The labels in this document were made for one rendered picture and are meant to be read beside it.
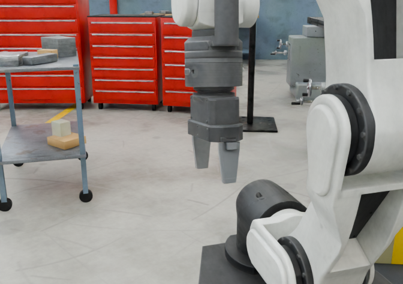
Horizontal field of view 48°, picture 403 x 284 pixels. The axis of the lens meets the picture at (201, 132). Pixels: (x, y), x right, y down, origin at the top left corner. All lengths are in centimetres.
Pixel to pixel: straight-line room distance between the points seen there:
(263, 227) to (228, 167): 35
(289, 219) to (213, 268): 25
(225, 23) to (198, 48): 6
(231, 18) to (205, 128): 16
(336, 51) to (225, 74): 19
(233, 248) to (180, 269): 101
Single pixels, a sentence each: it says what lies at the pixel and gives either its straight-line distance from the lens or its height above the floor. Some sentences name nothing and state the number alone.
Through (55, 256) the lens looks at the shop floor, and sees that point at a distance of 239.
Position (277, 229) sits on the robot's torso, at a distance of 103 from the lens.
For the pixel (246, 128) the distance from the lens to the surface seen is 428.
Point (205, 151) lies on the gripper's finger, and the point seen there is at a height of 96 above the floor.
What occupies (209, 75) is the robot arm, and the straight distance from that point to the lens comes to 66.
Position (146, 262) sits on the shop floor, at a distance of 226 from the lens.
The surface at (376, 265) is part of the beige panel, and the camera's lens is 231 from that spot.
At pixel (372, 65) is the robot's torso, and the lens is 69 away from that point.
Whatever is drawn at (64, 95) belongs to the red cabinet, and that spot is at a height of 17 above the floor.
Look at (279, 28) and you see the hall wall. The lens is 922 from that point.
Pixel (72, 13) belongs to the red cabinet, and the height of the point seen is 103.
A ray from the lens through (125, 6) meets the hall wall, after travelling 943.
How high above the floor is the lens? 121
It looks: 17 degrees down
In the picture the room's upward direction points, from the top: straight up
